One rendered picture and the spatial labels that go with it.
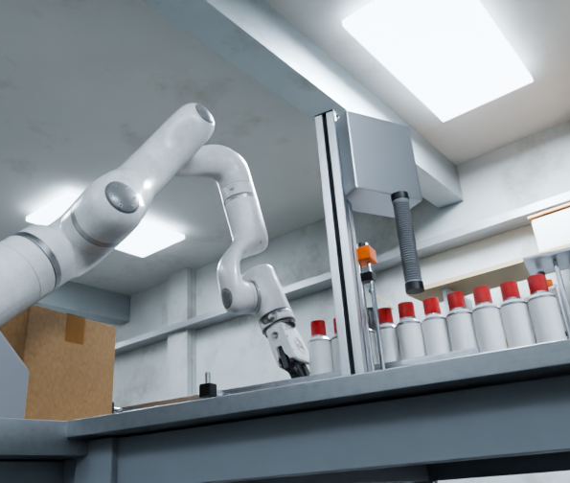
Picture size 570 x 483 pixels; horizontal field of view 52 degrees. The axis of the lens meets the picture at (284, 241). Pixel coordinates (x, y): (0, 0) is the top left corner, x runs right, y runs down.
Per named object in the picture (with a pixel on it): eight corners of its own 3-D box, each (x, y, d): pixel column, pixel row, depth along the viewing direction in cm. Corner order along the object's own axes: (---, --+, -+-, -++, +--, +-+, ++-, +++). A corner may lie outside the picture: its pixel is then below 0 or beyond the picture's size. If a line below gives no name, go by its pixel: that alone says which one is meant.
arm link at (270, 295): (265, 309, 133) (298, 307, 138) (246, 262, 139) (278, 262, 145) (249, 329, 138) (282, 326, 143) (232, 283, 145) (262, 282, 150)
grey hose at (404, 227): (426, 291, 114) (410, 195, 122) (421, 287, 111) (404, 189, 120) (408, 295, 116) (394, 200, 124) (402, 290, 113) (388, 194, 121)
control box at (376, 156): (423, 200, 125) (409, 126, 132) (355, 187, 118) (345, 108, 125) (395, 220, 133) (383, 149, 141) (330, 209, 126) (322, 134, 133)
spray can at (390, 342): (405, 408, 121) (392, 312, 129) (413, 404, 116) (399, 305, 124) (381, 409, 120) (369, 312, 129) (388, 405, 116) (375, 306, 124)
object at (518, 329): (549, 388, 109) (523, 284, 117) (545, 385, 104) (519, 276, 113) (519, 392, 111) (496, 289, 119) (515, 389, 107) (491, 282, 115)
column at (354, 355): (379, 428, 106) (340, 119, 133) (371, 427, 102) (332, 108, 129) (356, 431, 108) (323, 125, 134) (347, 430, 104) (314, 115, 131)
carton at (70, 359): (110, 448, 127) (117, 326, 138) (13, 444, 107) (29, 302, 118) (17, 461, 140) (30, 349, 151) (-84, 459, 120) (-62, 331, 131)
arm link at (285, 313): (280, 304, 133) (285, 314, 132) (298, 312, 141) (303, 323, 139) (251, 322, 135) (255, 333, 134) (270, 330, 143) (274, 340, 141)
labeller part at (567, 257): (599, 261, 123) (597, 257, 123) (596, 244, 114) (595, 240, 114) (530, 275, 128) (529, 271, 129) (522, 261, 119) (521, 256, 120)
